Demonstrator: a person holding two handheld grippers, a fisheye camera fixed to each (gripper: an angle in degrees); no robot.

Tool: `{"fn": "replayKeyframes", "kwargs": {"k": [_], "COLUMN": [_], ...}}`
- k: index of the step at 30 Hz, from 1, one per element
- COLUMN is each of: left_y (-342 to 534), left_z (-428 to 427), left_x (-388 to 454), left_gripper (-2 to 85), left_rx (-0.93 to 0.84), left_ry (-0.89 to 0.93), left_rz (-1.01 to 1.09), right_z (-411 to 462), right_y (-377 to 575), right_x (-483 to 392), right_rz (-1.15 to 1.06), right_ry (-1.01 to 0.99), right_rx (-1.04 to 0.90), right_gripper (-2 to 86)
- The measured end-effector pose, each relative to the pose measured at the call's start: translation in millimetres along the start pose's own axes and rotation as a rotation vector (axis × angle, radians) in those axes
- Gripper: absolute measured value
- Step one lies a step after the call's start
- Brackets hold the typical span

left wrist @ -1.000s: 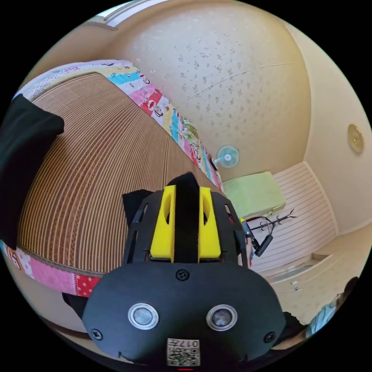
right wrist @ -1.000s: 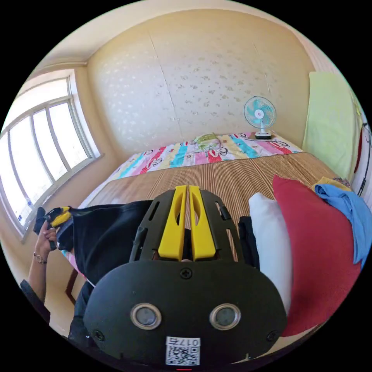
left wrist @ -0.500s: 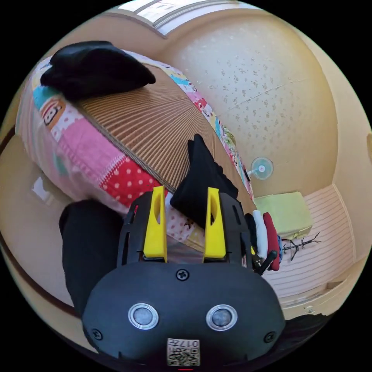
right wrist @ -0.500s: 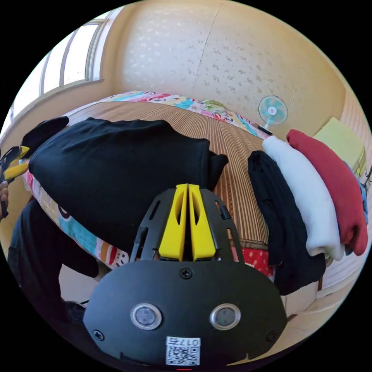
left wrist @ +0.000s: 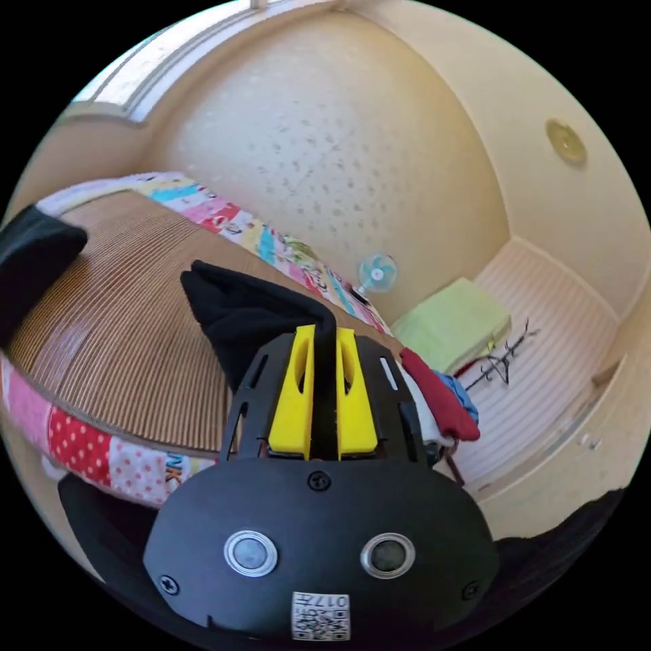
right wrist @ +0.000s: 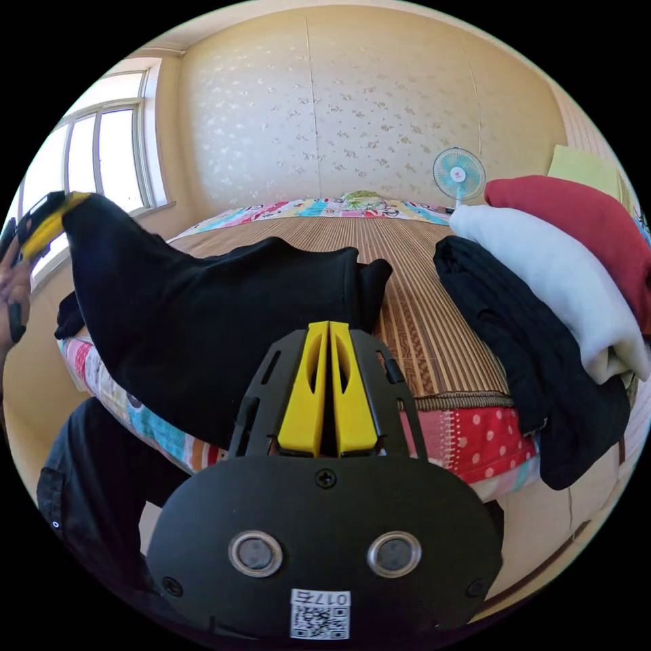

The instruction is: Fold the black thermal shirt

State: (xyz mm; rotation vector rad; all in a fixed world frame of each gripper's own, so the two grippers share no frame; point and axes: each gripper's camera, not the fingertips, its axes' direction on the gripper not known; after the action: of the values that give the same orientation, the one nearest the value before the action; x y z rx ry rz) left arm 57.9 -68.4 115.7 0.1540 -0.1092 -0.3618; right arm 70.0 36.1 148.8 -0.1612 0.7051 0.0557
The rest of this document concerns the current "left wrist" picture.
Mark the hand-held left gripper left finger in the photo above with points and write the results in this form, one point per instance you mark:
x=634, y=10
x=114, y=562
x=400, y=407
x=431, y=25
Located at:
x=291, y=407

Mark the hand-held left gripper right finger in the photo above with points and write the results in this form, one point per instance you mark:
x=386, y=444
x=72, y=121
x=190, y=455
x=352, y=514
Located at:
x=362, y=412

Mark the black thermal shirt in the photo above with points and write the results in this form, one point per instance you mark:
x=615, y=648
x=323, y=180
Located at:
x=244, y=310

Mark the pile of clothes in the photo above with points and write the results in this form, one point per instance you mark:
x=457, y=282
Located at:
x=447, y=402

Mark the green folded blanket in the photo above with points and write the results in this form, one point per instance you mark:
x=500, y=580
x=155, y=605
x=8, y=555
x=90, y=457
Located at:
x=450, y=320

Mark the small blue fan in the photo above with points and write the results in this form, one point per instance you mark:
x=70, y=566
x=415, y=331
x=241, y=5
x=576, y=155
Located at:
x=377, y=273

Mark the black clothes hangers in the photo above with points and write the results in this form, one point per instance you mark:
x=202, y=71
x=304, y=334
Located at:
x=501, y=358

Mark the bed with woven mat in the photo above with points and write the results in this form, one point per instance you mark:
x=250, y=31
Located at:
x=127, y=330

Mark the person's body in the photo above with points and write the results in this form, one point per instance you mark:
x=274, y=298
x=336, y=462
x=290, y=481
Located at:
x=559, y=554

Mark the black folded garment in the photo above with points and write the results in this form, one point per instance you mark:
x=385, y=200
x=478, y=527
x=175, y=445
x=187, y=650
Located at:
x=35, y=264

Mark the round ceiling lamp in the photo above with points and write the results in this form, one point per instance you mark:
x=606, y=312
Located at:
x=565, y=141

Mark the window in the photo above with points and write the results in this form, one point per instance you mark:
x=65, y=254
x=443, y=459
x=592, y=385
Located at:
x=152, y=66

